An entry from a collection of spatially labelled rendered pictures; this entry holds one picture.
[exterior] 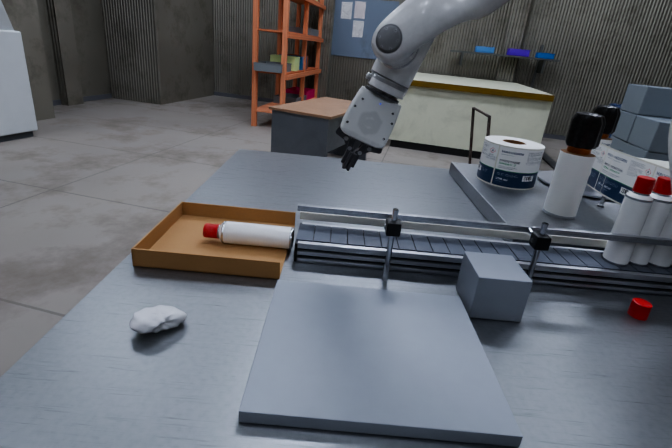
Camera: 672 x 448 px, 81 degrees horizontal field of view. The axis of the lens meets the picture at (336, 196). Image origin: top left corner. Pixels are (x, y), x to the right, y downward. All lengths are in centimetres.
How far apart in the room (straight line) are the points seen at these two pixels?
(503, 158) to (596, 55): 738
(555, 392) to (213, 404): 50
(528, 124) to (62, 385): 562
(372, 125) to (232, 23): 857
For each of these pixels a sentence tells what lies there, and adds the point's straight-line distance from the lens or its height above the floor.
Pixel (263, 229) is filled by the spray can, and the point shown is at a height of 88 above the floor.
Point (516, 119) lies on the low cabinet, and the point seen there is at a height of 60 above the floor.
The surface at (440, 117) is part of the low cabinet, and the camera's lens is 571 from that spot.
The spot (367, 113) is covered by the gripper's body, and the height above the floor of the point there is 117.
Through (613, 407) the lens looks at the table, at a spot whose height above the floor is 83.
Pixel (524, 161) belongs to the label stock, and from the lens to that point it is 148.
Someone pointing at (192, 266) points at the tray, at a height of 84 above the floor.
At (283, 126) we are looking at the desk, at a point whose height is 52.
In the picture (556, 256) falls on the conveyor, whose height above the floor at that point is 88.
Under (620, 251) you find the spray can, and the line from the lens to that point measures 110.
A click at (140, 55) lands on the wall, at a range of 815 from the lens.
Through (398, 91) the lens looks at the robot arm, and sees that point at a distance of 80.
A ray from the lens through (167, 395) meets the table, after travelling 63.
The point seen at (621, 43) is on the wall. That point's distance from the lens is 891.
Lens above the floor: 129
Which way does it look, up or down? 21 degrees down
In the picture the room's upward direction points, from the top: 6 degrees clockwise
